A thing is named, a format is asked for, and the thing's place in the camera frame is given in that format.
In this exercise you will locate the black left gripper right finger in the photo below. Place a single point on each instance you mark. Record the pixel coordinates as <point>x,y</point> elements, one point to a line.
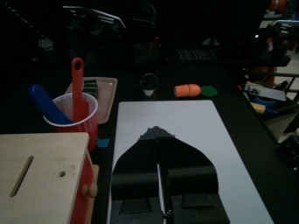
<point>190,175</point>

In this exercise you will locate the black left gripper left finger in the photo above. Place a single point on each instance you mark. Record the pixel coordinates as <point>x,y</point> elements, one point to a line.
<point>133,175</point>

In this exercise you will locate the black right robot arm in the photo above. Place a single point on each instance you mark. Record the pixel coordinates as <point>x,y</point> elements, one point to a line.
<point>97,14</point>

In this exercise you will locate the white cutting board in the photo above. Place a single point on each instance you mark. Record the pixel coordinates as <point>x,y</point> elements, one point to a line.
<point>193,122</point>

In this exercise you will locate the dark green sushi piece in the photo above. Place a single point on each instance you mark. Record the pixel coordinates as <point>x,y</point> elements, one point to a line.
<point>90,82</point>
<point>90,86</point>
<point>90,91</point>

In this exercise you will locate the red translucent plastic cup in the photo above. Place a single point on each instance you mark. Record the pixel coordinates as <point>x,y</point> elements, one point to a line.
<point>86,128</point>

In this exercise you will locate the wooden box with red sides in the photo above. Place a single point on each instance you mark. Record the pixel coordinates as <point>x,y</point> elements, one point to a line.
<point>42,175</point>

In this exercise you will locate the pink plastic tray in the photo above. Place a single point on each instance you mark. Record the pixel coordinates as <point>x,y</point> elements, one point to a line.
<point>106,99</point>

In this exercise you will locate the yellow background item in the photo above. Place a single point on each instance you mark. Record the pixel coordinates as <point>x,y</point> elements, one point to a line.
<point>257,107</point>

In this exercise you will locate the orange toy cylinder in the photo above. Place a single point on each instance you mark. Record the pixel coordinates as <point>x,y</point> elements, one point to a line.
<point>186,90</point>

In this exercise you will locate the green toy piece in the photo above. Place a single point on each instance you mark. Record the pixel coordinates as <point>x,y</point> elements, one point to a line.
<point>209,91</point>

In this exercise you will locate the small black cup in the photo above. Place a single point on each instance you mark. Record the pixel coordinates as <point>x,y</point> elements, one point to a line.
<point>148,84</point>

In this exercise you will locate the blue background item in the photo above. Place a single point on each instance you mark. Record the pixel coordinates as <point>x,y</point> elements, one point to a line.
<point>264,102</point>

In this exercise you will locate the blue plastic utensil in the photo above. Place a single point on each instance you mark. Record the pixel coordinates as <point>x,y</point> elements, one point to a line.
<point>44,103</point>

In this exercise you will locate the silver smartphone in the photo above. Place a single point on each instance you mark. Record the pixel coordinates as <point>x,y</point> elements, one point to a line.
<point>265,92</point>

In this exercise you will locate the black ribbed panel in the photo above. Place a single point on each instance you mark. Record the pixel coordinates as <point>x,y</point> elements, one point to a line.
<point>193,54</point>

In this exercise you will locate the orange round background object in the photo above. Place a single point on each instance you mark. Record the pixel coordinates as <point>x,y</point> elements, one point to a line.
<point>277,5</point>

